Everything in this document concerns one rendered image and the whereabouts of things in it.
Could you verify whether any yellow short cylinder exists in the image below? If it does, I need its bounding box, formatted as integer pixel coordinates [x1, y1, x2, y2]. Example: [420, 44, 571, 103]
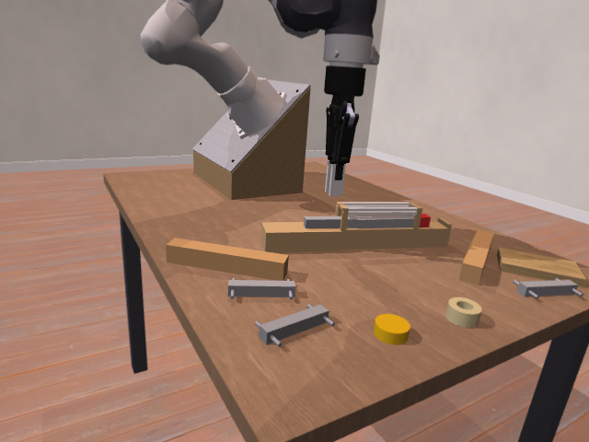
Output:
[374, 314, 410, 345]

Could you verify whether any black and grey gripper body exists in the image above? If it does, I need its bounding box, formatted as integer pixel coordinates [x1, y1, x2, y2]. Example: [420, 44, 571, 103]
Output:
[324, 66, 366, 124]

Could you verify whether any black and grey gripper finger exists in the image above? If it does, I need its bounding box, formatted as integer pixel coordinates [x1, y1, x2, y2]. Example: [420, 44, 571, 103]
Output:
[329, 103, 359, 196]
[325, 104, 335, 192]

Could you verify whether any red cube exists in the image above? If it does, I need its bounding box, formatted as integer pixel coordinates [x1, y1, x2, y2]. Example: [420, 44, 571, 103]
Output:
[420, 214, 431, 227]

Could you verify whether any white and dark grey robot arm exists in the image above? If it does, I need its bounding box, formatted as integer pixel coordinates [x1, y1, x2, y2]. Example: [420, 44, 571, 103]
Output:
[141, 0, 380, 139]

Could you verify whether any beige roll of tape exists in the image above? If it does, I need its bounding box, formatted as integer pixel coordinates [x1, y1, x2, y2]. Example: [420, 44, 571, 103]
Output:
[445, 297, 482, 328]

